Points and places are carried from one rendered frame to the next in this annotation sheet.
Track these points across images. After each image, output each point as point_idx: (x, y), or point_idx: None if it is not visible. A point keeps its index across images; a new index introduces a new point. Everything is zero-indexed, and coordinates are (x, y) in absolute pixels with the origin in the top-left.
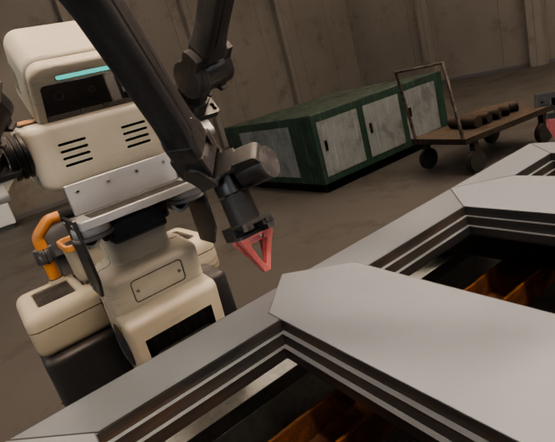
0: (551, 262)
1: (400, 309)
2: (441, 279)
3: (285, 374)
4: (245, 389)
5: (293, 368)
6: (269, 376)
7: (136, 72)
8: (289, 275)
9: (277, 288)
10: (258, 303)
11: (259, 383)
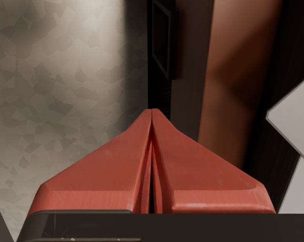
0: None
1: None
2: None
3: (147, 56)
4: (127, 117)
5: (147, 39)
6: (132, 78)
7: None
8: (302, 105)
9: None
10: (301, 207)
11: (132, 97)
